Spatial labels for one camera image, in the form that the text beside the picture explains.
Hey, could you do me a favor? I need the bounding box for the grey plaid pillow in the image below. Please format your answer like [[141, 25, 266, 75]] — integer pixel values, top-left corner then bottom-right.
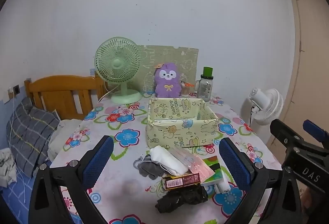
[[6, 97, 61, 178]]

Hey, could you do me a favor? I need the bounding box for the black plastic bag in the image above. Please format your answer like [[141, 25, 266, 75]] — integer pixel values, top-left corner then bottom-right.
[[155, 186, 209, 214]]

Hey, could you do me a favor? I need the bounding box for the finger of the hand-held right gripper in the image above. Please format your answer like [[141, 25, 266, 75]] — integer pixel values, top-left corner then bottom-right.
[[303, 119, 329, 148], [270, 118, 329, 190]]

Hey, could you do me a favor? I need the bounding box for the purple plush toy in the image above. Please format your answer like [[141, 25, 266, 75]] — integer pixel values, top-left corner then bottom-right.
[[154, 63, 182, 98]]

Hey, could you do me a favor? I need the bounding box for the black fan cable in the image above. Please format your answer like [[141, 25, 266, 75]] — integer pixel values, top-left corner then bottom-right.
[[249, 106, 255, 134]]

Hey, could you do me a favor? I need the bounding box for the wall socket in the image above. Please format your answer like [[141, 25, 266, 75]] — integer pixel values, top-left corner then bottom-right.
[[8, 84, 20, 97]]

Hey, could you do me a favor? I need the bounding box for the clear cotton swab jar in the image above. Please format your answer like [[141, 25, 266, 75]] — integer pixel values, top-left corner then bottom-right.
[[181, 80, 195, 97]]

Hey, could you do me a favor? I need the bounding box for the green printed board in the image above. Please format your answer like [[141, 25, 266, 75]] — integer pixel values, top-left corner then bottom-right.
[[136, 45, 199, 96]]

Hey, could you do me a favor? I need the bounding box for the wooden bed headboard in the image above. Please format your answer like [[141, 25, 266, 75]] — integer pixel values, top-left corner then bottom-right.
[[24, 75, 108, 121]]

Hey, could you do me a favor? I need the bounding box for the beige door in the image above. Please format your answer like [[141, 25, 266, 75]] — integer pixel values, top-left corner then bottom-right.
[[286, 0, 329, 147]]

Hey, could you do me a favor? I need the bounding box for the white patterned cloth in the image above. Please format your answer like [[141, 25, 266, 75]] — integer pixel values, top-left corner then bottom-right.
[[0, 148, 17, 188]]

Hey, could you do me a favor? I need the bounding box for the white cloth roll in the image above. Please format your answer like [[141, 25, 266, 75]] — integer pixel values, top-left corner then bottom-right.
[[149, 145, 189, 176]]

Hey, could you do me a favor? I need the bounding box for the green desk fan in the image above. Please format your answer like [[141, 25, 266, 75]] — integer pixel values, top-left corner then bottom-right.
[[95, 37, 143, 105]]

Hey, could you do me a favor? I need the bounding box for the glass mug with green lid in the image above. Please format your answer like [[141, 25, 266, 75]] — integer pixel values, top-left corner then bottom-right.
[[194, 66, 214, 102]]

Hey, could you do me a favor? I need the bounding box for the white blanket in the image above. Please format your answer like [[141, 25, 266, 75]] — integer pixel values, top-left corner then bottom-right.
[[47, 118, 83, 160]]

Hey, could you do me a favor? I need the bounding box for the floral tablecloth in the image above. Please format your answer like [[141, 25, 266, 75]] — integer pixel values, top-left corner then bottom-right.
[[49, 93, 283, 224]]

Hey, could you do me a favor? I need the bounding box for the yellow printed storage box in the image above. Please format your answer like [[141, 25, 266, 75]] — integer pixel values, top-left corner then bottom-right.
[[145, 97, 219, 148]]

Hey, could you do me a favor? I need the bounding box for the clear plastic packet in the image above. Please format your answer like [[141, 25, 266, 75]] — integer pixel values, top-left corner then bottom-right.
[[171, 146, 203, 170]]

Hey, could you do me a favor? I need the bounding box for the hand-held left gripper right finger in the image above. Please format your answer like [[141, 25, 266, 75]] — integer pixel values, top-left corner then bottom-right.
[[218, 137, 283, 224]]

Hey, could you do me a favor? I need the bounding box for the blue bed sheet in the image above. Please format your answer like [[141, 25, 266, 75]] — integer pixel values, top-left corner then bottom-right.
[[0, 170, 80, 224]]

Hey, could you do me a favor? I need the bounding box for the brown cartoon snack box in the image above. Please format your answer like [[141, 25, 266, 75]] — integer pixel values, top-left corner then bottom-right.
[[162, 173, 201, 190]]

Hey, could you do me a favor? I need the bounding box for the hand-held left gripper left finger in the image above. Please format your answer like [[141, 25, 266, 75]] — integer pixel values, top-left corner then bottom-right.
[[28, 135, 115, 224]]

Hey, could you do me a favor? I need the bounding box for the white standing fan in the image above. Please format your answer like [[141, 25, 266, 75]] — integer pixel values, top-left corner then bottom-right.
[[248, 87, 284, 127]]

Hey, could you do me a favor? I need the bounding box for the white cable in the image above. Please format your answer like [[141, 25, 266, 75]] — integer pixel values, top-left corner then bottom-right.
[[7, 90, 27, 202]]

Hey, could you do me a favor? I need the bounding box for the small white roll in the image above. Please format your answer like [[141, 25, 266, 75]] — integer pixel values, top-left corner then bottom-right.
[[214, 180, 232, 195]]

